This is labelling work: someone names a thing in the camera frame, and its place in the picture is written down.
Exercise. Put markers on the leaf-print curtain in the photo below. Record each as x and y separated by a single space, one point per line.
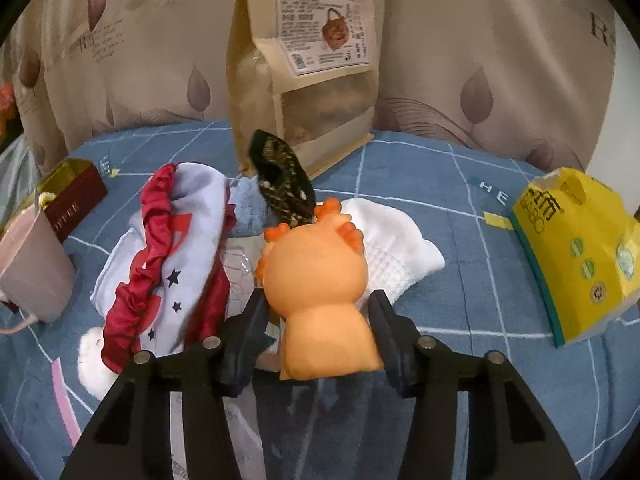
450 60

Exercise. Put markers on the dark red box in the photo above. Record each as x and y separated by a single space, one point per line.
75 195

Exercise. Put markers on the white sock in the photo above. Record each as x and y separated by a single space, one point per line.
395 255

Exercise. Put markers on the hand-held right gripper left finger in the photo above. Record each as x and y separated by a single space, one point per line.
250 345

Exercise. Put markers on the light blue towel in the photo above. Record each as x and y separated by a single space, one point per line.
247 212

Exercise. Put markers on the white red star-print garment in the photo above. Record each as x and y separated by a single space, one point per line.
195 200

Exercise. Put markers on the orange plush toy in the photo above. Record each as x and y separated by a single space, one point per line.
310 300

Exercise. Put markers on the kraft paper snack bag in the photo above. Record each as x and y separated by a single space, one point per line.
260 85

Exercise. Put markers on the yellow tissue pack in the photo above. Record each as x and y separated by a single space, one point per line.
560 240

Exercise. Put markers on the black patterned pouch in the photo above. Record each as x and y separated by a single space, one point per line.
280 170

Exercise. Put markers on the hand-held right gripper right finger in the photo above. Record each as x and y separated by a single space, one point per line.
392 350

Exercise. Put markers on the blue checked bed sheet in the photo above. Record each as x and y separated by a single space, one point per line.
450 200

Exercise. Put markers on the pink paper bag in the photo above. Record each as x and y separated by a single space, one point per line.
35 260

